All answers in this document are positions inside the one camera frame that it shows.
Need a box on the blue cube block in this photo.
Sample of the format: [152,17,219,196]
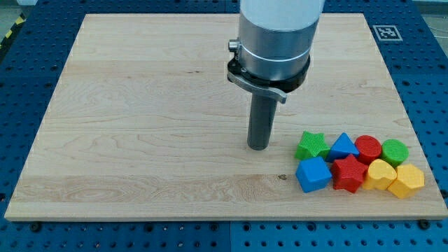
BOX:
[295,156,333,193]

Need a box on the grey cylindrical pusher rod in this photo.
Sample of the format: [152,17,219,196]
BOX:
[247,94,277,151]

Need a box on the light wooden board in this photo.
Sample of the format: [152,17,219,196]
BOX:
[5,13,447,222]

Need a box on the green star block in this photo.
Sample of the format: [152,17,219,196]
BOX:
[295,131,330,160]

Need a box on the blue triangle block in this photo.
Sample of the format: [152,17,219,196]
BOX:
[325,132,360,162]

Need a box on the red star block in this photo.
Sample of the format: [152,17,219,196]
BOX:
[330,154,368,193]

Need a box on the red cylinder block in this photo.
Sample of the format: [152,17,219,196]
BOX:
[355,135,382,165]

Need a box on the yellow heart block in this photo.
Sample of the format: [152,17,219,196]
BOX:
[362,159,398,190]

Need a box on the green cylinder block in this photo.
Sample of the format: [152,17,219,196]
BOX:
[380,139,409,167]

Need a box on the white fiducial marker tag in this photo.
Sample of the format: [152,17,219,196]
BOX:
[373,25,403,41]

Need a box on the yellow hexagon block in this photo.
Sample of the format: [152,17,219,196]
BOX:
[387,164,425,199]

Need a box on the black bolt left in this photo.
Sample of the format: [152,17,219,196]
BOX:
[29,222,42,232]

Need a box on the black bolt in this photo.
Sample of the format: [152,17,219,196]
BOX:
[29,222,42,232]
[417,219,431,230]

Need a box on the black bolt right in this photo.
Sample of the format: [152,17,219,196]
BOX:
[417,219,431,230]

